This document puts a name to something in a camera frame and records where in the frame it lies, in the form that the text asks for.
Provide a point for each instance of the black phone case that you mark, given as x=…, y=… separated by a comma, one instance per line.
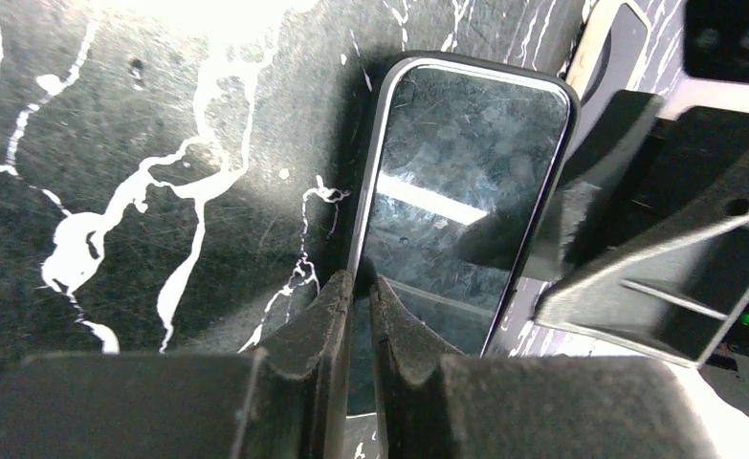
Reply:
x=374, y=165

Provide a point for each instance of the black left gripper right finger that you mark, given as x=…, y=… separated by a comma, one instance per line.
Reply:
x=435, y=402

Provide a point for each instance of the beige phone case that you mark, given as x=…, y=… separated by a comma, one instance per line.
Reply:
x=610, y=55

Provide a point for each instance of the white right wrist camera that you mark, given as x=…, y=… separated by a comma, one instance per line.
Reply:
x=715, y=59

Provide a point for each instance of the black phone with light edge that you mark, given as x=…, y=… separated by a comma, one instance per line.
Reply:
x=463, y=190

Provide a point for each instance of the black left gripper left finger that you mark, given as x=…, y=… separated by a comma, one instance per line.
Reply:
x=283, y=398

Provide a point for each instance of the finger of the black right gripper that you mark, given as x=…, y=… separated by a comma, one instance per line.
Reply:
x=679, y=282
x=574, y=219

